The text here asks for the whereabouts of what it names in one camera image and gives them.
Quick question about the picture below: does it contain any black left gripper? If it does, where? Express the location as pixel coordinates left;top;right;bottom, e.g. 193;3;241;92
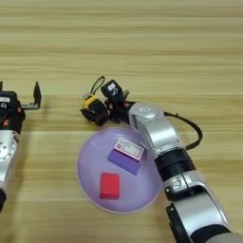
0;81;43;136

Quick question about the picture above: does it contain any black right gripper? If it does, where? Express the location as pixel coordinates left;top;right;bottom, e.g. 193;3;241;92
80;99;138;127

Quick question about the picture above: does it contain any yellow black tape measure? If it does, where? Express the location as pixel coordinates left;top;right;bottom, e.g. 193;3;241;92
80;75;110;124

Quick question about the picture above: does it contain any red rectangular block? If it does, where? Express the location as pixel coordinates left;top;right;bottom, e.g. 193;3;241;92
99;172;122;200

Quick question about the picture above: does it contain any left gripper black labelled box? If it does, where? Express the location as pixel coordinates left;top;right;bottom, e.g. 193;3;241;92
0;90;19;110

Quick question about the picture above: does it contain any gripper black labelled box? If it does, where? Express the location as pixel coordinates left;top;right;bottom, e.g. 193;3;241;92
101;79;125;103
0;90;19;110

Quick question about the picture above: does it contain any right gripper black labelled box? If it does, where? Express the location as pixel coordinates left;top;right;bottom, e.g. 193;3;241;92
101;79;125;103

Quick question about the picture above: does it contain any purple box with white label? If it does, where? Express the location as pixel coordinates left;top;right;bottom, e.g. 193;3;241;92
106;137;146;177

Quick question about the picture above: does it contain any purple round plate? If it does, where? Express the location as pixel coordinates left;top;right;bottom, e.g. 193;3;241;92
76;126;164;215

